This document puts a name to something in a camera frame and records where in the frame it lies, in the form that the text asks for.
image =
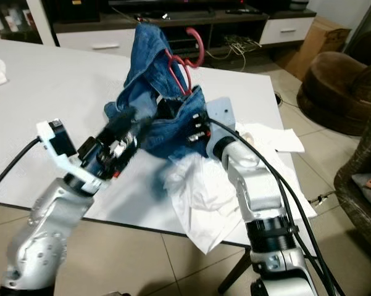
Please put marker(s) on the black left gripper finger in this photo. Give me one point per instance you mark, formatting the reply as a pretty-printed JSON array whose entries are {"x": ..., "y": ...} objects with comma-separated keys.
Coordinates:
[
  {"x": 142, "y": 134},
  {"x": 120, "y": 123}
]

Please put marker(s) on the blue denim garment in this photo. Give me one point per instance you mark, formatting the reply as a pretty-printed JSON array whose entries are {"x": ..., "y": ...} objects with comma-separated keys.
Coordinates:
[{"x": 148, "y": 58}]

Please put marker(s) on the white printed t-shirt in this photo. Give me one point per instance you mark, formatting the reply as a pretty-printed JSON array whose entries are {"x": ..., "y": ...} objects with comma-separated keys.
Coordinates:
[{"x": 204, "y": 203}]

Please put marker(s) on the red plastic hanger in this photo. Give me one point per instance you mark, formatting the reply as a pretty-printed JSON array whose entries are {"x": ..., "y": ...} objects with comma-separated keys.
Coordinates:
[{"x": 200, "y": 44}]

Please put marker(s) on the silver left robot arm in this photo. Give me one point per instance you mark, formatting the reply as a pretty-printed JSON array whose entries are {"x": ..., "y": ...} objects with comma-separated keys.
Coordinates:
[{"x": 43, "y": 228}]

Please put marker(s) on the grey folding table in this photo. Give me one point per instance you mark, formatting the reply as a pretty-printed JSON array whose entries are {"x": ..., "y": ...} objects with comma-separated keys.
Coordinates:
[{"x": 62, "y": 111}]

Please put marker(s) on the dark TV stand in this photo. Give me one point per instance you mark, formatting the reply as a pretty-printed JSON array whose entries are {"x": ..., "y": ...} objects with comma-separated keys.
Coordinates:
[{"x": 95, "y": 42}]

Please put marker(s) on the black speaker box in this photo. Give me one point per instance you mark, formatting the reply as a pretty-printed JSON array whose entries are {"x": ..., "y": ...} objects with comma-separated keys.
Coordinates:
[{"x": 74, "y": 11}]

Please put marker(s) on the white glass door cabinet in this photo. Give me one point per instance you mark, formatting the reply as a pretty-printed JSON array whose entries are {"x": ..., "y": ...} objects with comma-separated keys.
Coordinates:
[{"x": 46, "y": 24}]

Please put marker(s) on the brown round pouf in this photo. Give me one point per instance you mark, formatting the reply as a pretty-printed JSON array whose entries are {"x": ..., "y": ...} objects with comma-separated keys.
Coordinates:
[{"x": 333, "y": 92}]

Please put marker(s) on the brown cardboard box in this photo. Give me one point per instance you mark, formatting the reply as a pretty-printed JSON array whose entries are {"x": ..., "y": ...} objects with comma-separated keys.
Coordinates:
[{"x": 315, "y": 40}]

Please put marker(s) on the dark wicker chair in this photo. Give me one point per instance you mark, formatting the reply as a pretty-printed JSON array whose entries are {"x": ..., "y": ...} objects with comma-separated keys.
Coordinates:
[{"x": 349, "y": 203}]

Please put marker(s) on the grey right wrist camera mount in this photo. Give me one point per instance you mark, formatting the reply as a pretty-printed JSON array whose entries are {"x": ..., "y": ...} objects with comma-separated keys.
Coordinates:
[{"x": 225, "y": 114}]

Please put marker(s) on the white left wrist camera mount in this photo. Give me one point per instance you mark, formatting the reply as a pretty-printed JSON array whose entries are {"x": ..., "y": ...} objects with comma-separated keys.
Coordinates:
[{"x": 46, "y": 131}]

